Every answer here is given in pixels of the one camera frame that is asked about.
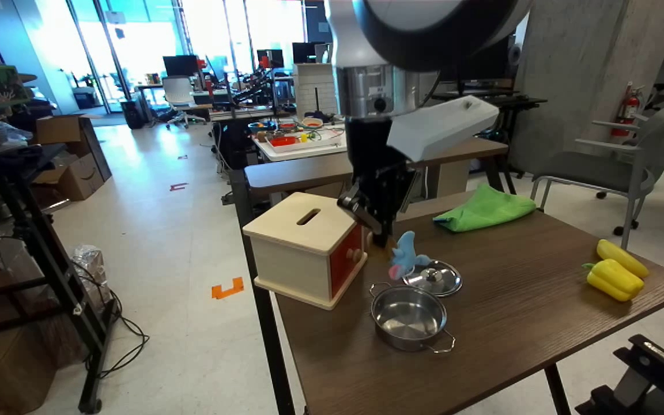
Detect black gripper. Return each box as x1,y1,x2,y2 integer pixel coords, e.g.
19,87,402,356
334,114,418,252

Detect blue plush toy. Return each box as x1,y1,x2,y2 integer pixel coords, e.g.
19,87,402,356
388,229,435,283

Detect small metal bowl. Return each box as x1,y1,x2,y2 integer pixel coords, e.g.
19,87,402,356
366,283,459,356

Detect yellow toy bell pepper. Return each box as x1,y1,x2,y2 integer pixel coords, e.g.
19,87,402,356
583,257,647,304

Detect yellow toy banana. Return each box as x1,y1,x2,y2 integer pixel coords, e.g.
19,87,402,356
594,238,653,282

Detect wooden box with red drawer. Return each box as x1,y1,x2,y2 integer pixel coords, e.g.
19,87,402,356
242,192,372,315

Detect white work table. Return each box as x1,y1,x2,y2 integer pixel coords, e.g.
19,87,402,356
252,120,348,165

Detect green cloth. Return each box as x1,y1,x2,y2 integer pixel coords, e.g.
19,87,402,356
432,185,540,235

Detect tray of colourful toys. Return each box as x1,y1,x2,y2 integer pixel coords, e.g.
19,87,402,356
265,123,334,153

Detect white office chair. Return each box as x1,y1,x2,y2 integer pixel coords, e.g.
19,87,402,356
161,74,205,129

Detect black computer monitor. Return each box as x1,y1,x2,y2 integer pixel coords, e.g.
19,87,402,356
161,53,201,82

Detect grey chair with metal legs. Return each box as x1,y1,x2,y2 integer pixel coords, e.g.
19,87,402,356
527,102,664,250

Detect red fire extinguisher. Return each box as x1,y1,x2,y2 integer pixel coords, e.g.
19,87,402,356
609,82,644,144

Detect stacked cardboard boxes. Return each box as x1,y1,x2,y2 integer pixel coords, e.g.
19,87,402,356
31,114,112,207

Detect black floor cable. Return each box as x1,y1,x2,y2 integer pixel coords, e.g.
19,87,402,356
70,296,152,378

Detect black clamp bracket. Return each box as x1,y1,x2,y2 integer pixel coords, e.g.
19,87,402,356
575,332,664,415

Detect black metal shelf frame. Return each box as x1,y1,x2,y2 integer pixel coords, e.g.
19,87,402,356
0,107,119,415

